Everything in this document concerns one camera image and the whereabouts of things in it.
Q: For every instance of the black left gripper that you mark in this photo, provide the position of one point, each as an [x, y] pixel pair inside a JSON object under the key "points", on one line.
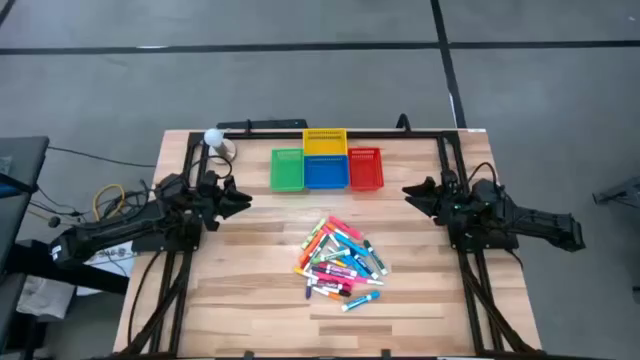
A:
{"points": [[210, 200]]}

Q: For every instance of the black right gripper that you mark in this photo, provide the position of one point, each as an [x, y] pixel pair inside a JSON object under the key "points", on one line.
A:
{"points": [[450, 202]]}

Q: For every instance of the dark green Expo thick marker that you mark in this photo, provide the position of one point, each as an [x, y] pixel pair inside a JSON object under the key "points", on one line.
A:
{"points": [[375, 257]]}

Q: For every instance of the yellow-green highlighter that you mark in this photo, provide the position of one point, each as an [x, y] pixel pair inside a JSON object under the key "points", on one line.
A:
{"points": [[314, 233]]}

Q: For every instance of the pink Sharpie highlighter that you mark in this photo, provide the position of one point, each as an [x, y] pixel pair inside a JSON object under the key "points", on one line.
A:
{"points": [[346, 228], [332, 278]]}

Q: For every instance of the orange highlighter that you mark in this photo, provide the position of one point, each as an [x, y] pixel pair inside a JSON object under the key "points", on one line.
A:
{"points": [[310, 251]]}

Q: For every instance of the blue highlighter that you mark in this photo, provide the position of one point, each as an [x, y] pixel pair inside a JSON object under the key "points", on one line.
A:
{"points": [[350, 243]]}

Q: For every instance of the pink cap small marker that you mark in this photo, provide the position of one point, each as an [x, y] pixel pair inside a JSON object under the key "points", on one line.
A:
{"points": [[327, 229]]}

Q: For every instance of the blue Expo thin marker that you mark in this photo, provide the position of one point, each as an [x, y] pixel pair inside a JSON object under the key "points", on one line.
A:
{"points": [[316, 270]]}

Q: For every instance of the magenta Expo thick marker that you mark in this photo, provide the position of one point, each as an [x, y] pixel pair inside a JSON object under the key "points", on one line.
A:
{"points": [[340, 270]]}

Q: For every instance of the purple cap marker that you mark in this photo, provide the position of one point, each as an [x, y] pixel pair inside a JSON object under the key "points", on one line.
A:
{"points": [[308, 291]]}

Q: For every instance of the teal Expo thick marker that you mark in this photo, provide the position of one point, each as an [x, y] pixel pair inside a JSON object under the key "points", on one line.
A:
{"points": [[361, 301]]}

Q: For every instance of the dark red Expo thick marker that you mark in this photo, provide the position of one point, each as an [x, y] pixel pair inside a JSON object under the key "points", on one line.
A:
{"points": [[327, 286]]}

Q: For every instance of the black cap small marker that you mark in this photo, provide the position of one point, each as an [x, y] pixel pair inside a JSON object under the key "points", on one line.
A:
{"points": [[344, 293]]}

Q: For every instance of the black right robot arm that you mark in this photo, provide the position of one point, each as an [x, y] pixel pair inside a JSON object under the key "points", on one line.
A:
{"points": [[540, 225]]}

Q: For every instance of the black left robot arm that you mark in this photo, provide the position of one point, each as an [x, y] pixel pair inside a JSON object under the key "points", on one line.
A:
{"points": [[110, 232]]}

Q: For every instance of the green plastic basket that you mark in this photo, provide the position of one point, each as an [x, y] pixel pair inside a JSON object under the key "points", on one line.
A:
{"points": [[287, 170]]}

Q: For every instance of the red plastic basket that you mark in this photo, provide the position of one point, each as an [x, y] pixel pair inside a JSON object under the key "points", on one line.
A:
{"points": [[366, 170]]}

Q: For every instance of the white bulb lamp metal base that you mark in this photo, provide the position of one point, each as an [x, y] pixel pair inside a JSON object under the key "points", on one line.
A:
{"points": [[214, 137]]}

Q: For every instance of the black table clamp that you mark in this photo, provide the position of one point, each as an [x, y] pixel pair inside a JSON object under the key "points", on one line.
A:
{"points": [[385, 354], [399, 122], [248, 355]]}

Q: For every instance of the black bar device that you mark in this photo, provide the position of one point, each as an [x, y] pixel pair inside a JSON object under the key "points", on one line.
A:
{"points": [[270, 123]]}

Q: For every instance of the blue plastic basket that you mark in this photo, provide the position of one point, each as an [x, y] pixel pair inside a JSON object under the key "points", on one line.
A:
{"points": [[326, 172]]}

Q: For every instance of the yellow plastic basket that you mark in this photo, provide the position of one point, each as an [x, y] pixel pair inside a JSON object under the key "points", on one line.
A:
{"points": [[325, 142]]}

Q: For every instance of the white paper sheet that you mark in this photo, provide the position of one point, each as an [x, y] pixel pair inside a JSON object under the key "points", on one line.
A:
{"points": [[110, 262]]}

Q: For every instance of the black beam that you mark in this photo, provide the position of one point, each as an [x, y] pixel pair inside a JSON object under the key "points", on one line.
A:
{"points": [[100, 281]]}

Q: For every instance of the black plug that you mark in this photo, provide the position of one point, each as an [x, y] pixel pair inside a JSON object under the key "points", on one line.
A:
{"points": [[54, 222]]}

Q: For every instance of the grey metal stand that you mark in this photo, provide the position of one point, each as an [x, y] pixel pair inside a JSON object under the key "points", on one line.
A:
{"points": [[622, 192]]}

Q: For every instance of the white plastic bag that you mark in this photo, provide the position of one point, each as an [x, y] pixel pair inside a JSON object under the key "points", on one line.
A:
{"points": [[45, 297]]}

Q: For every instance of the grey desk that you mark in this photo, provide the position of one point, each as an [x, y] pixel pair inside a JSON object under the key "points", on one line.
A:
{"points": [[25, 155]]}

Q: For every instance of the black aluminium table frame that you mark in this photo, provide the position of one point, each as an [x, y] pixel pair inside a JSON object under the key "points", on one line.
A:
{"points": [[280, 135]]}

